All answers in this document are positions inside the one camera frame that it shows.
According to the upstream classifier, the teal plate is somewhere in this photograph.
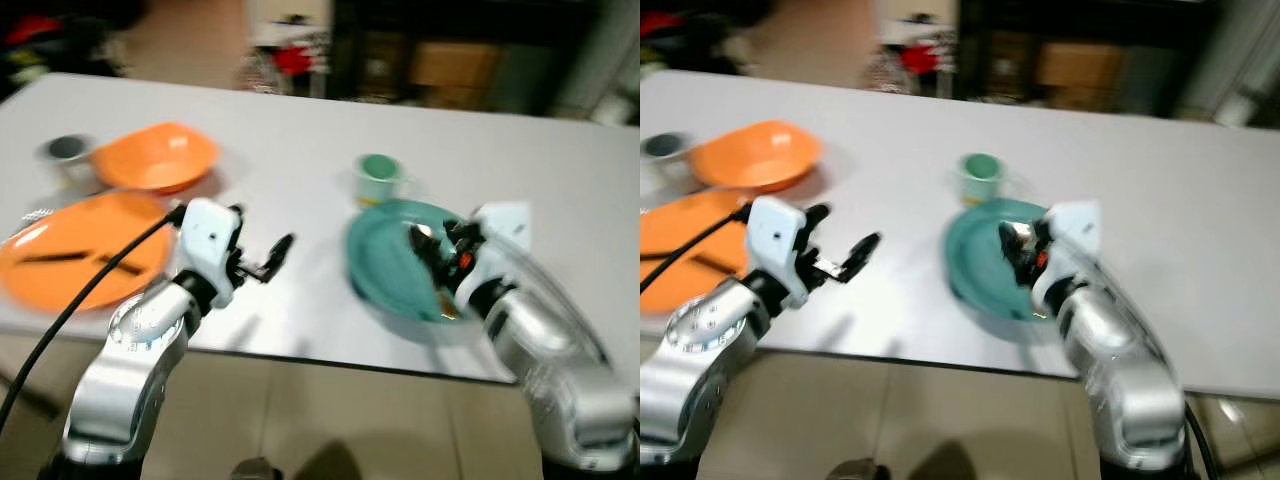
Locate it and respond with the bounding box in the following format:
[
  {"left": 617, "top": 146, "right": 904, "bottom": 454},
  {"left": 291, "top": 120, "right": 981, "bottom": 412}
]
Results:
[
  {"left": 942, "top": 197, "right": 1061, "bottom": 321},
  {"left": 345, "top": 198, "right": 491, "bottom": 323}
]

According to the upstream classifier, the green cup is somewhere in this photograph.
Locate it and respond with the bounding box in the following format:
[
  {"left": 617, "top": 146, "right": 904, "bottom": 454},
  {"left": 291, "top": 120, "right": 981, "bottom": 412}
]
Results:
[
  {"left": 355, "top": 153, "right": 411, "bottom": 208},
  {"left": 957, "top": 152, "right": 1013, "bottom": 206}
]

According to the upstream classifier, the orange bowl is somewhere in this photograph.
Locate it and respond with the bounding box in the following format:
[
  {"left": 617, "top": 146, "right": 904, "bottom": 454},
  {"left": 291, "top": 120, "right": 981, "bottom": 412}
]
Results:
[
  {"left": 690, "top": 120, "right": 824, "bottom": 193},
  {"left": 90, "top": 122, "right": 221, "bottom": 195}
]

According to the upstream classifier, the orange plate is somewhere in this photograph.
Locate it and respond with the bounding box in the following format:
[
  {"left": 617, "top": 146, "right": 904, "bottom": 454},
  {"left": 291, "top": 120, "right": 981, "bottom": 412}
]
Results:
[
  {"left": 0, "top": 192, "right": 179, "bottom": 313},
  {"left": 640, "top": 188, "right": 756, "bottom": 316}
]

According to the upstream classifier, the small red object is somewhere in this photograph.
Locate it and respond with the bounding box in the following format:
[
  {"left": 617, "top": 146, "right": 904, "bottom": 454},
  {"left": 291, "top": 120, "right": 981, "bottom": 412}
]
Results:
[
  {"left": 272, "top": 42, "right": 319, "bottom": 79},
  {"left": 898, "top": 42, "right": 941, "bottom": 77}
]

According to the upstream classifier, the brown cardboard box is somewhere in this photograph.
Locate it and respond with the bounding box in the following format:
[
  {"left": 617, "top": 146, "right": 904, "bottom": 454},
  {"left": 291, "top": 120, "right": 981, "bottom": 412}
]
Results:
[
  {"left": 410, "top": 42, "right": 501, "bottom": 91},
  {"left": 1035, "top": 42, "right": 1126, "bottom": 91}
]

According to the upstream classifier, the grey cup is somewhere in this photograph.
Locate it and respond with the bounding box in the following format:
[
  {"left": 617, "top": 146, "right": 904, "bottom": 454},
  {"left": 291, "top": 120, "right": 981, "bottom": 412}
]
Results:
[
  {"left": 38, "top": 134, "right": 96, "bottom": 186},
  {"left": 640, "top": 131, "right": 693, "bottom": 191}
]

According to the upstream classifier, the grey robot foot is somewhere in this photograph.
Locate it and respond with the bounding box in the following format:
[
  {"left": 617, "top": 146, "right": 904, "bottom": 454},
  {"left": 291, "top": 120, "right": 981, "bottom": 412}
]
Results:
[
  {"left": 828, "top": 457, "right": 891, "bottom": 480},
  {"left": 232, "top": 457, "right": 286, "bottom": 480}
]

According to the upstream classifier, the dark shelf unit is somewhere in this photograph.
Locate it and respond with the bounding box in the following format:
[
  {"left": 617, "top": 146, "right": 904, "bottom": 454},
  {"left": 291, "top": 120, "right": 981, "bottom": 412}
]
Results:
[
  {"left": 330, "top": 0, "right": 611, "bottom": 111},
  {"left": 955, "top": 0, "right": 1216, "bottom": 106}
]

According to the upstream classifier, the red and black item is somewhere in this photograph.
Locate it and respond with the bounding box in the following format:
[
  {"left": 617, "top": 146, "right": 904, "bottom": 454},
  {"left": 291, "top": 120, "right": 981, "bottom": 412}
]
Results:
[
  {"left": 640, "top": 10, "right": 686, "bottom": 39},
  {"left": 5, "top": 15, "right": 61, "bottom": 46}
]

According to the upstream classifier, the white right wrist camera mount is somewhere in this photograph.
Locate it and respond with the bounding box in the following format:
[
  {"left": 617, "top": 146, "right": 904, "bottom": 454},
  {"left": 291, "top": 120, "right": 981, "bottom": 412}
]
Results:
[
  {"left": 455, "top": 202, "right": 534, "bottom": 306},
  {"left": 1030, "top": 200, "right": 1103, "bottom": 311}
]

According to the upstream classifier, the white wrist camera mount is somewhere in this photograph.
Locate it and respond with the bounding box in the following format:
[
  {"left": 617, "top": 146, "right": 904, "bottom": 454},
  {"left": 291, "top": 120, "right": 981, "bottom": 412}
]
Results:
[
  {"left": 1030, "top": 200, "right": 1103, "bottom": 311},
  {"left": 745, "top": 196, "right": 813, "bottom": 309},
  {"left": 455, "top": 202, "right": 534, "bottom": 306},
  {"left": 178, "top": 197, "right": 246, "bottom": 309}
]

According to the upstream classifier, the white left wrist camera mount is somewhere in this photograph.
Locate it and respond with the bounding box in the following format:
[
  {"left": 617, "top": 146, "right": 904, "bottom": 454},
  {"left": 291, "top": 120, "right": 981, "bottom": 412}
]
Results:
[
  {"left": 745, "top": 196, "right": 813, "bottom": 309},
  {"left": 178, "top": 197, "right": 246, "bottom": 309}
]

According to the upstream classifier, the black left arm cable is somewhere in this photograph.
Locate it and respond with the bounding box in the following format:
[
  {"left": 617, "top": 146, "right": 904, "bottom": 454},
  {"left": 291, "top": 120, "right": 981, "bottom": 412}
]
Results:
[
  {"left": 640, "top": 205, "right": 753, "bottom": 293},
  {"left": 0, "top": 205, "right": 189, "bottom": 431}
]

